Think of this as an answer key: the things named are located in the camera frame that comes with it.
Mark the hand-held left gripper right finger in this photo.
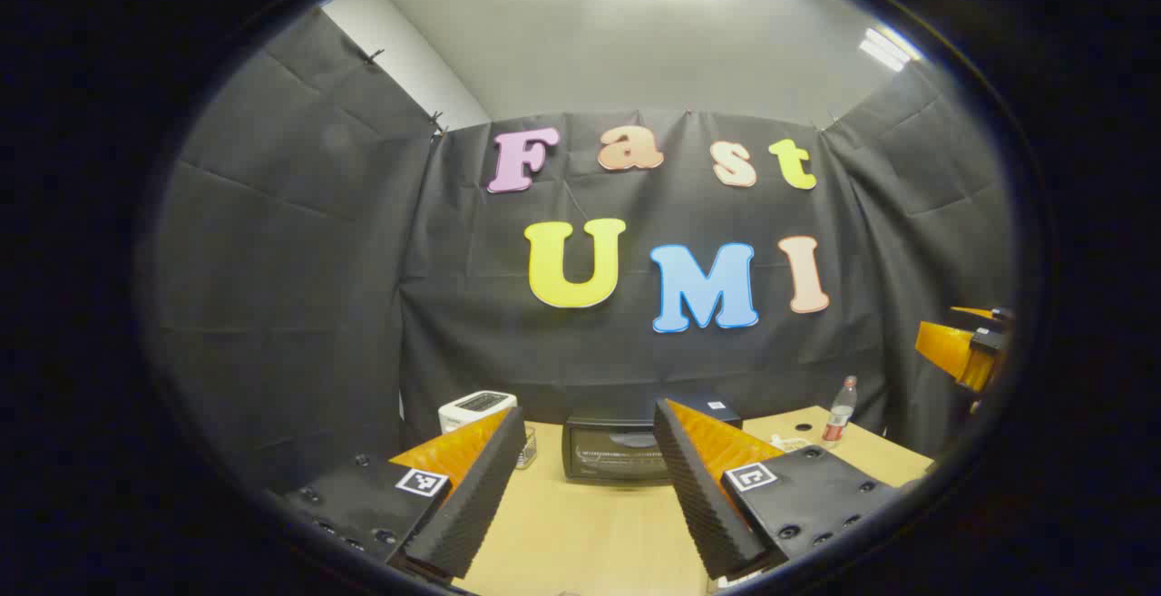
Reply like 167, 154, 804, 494
651, 398, 910, 581

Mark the black electric oven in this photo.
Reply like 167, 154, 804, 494
561, 399, 745, 486

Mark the ceiling light panel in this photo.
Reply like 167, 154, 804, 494
859, 26, 922, 73

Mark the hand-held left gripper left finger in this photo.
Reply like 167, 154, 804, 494
261, 405, 529, 581

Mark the clear bottle with red label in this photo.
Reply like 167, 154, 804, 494
822, 376, 859, 445

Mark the black backdrop cloth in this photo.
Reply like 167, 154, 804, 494
145, 6, 1017, 506

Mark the white toaster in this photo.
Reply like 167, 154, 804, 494
438, 390, 518, 435

